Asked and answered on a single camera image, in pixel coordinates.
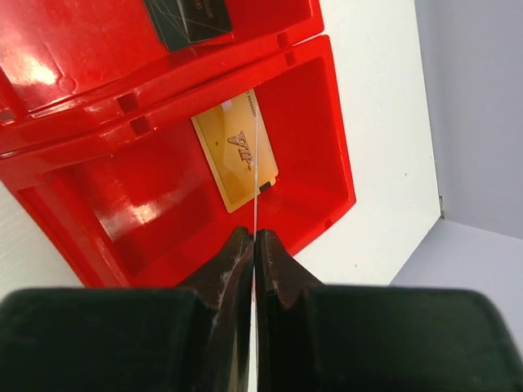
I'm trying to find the red plastic bin middle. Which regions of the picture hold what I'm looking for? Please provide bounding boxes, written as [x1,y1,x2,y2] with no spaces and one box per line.
[1,1,324,156]

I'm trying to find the red plastic bin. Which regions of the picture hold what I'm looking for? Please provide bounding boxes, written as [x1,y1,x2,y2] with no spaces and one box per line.
[1,1,324,156]
[1,35,355,287]

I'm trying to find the gold card pocket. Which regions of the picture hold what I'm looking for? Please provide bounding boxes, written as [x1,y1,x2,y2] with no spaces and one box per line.
[191,89,279,213]

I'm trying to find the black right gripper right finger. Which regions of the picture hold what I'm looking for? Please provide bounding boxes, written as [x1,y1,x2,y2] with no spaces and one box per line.
[254,229,522,391]

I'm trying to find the red plastic bin right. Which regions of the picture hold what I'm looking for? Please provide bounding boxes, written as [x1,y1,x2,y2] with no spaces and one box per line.
[1,35,355,287]

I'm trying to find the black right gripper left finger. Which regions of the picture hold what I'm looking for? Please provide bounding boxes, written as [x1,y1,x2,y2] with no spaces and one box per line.
[1,227,254,391]

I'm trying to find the dark grey card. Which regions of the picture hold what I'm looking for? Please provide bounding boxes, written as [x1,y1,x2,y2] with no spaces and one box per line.
[144,0,234,51]

